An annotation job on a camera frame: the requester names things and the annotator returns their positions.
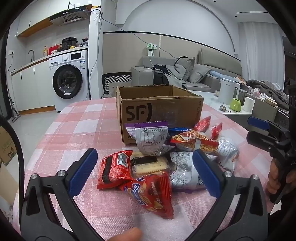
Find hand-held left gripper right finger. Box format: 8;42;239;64
192;149;270;241

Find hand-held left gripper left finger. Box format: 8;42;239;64
20;148;102;241

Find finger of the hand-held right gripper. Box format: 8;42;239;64
248;116;288;142
246;131;284;152

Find silver white snack packet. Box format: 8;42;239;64
169;151;218;193

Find red black striped snack packet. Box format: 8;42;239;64
97;150;133;190

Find silver red snack packet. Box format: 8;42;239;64
215;137;239;172

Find red noodle snack packet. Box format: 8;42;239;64
170;130;219;153

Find small red snack packet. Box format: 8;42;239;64
194;115;212;133
209;122;223;141

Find blue snack packet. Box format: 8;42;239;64
168;127;192;139

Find clear cracker packet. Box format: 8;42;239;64
130;152;171;177

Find silver purple snack packet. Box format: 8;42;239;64
134;120;176;156
124;123;139;140

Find red triangular snack packet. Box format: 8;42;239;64
122;172;174;219

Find brown cardboard box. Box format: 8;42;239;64
116;85;204;144

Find person's right hand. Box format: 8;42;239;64
266;160;296;197

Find person's left hand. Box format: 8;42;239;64
110;227;142;241

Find green cup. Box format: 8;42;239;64
229;98;242;113

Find grey clothes heap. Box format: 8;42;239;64
245;79;290;110

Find pink checkered tablecloth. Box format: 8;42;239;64
13;96;278;241

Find white electric kettle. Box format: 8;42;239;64
218;77;241;105

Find white marble coffee table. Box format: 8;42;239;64
195;89;279;127

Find grey sofa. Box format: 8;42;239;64
131;49;243;93

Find white curtain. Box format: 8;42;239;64
238;22;288;91

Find printed cardboard box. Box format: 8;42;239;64
0;126;18;166

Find floor mop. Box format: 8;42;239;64
9;97;22;123

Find white washing machine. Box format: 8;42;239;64
48;50;90;113

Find black white patterned box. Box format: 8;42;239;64
102;72;132;98

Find white kitchen counter cabinets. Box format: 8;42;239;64
11;45;89;114

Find dark clothes pile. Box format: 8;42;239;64
152;64;188;87

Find red box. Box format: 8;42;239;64
48;44;61;55

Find black pressure cooker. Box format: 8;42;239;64
61;37;77;50

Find green white power strip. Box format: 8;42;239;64
146;43;158;56

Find range hood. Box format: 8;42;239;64
50;10;90;26

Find white wall cabinets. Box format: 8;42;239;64
17;0;102;38

